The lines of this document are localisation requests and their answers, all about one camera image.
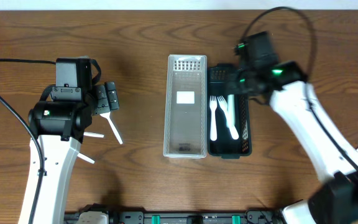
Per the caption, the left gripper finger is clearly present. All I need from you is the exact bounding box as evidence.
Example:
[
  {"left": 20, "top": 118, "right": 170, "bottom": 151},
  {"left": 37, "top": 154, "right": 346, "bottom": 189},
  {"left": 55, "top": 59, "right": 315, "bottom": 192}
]
[
  {"left": 93, "top": 85, "right": 110, "bottom": 114},
  {"left": 104, "top": 82, "right": 119, "bottom": 110}
]

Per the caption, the black plastic basket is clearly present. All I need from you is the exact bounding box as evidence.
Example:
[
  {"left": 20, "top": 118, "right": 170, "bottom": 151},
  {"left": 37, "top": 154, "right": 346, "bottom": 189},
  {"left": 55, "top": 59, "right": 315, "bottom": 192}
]
[{"left": 207, "top": 63, "right": 252, "bottom": 159}]

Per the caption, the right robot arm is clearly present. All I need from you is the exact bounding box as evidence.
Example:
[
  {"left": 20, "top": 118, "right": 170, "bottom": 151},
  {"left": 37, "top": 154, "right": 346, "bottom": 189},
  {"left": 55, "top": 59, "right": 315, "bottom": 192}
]
[{"left": 226, "top": 32, "right": 358, "bottom": 223}]

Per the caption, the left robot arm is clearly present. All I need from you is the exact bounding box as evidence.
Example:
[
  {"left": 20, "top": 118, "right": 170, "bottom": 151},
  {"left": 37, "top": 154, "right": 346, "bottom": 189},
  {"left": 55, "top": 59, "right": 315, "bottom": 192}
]
[{"left": 19, "top": 56, "right": 119, "bottom": 223}]

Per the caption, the clear plastic basket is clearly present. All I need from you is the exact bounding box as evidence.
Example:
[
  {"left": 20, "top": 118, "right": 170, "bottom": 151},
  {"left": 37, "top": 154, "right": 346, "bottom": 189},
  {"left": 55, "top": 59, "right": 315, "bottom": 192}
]
[{"left": 163, "top": 54, "right": 208, "bottom": 159}]

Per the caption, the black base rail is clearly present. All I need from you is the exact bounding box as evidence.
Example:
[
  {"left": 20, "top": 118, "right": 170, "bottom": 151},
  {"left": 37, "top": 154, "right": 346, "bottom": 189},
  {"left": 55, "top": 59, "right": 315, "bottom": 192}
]
[{"left": 63, "top": 203, "right": 286, "bottom": 224}]

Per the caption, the black cable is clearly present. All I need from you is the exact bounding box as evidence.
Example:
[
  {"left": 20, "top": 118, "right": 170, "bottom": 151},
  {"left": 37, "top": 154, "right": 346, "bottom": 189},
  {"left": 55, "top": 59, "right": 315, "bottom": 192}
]
[
  {"left": 239, "top": 6, "right": 358, "bottom": 194},
  {"left": 0, "top": 57, "right": 57, "bottom": 224}
]

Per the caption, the left black cable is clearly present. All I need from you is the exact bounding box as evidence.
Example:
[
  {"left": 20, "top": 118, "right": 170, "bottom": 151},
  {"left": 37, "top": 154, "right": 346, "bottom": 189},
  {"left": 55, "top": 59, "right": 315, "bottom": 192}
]
[{"left": 0, "top": 57, "right": 57, "bottom": 224}]

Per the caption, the white plastic fork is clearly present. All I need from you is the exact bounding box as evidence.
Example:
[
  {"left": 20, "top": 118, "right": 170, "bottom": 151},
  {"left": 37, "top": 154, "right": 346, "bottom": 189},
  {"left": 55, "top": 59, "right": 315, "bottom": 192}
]
[
  {"left": 209, "top": 96, "right": 218, "bottom": 141},
  {"left": 227, "top": 95, "right": 236, "bottom": 126},
  {"left": 218, "top": 96, "right": 239, "bottom": 140}
]

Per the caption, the right black cable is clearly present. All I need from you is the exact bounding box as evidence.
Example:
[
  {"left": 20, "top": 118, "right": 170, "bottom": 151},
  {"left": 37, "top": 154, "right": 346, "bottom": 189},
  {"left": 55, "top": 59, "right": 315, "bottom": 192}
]
[{"left": 239, "top": 6, "right": 358, "bottom": 194}]

